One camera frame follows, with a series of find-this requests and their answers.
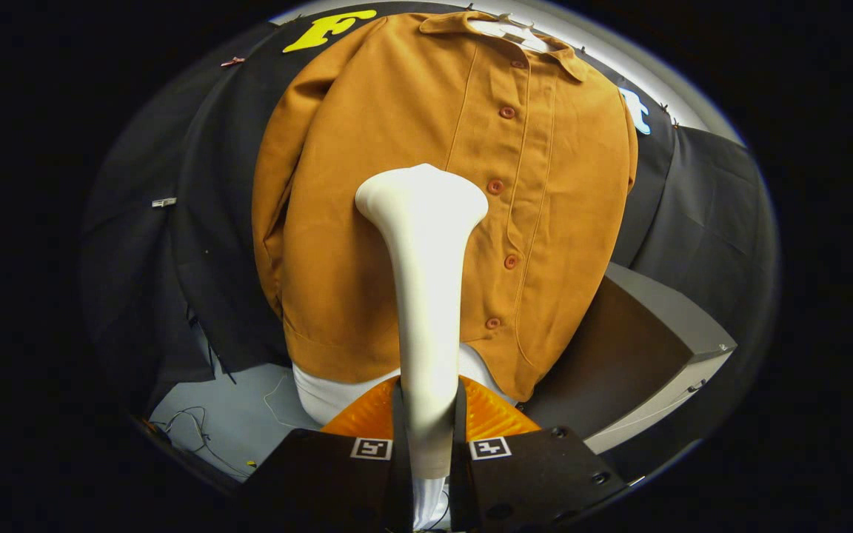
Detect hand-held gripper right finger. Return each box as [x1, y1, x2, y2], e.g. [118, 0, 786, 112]
[449, 376, 629, 533]

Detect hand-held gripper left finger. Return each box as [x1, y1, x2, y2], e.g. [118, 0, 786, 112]
[241, 376, 414, 533]

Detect white garment steamer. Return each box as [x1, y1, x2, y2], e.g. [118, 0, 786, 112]
[355, 163, 489, 482]

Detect orange-brown button shirt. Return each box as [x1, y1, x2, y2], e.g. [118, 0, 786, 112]
[251, 11, 639, 402]

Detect white mannequin torso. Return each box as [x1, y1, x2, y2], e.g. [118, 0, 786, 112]
[293, 16, 555, 427]

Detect grey cabinet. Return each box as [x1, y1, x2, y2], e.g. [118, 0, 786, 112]
[519, 263, 738, 455]

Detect black backdrop cloth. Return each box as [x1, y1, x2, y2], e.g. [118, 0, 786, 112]
[78, 4, 779, 415]

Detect thin black floor cable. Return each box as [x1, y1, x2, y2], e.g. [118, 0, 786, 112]
[151, 405, 251, 476]

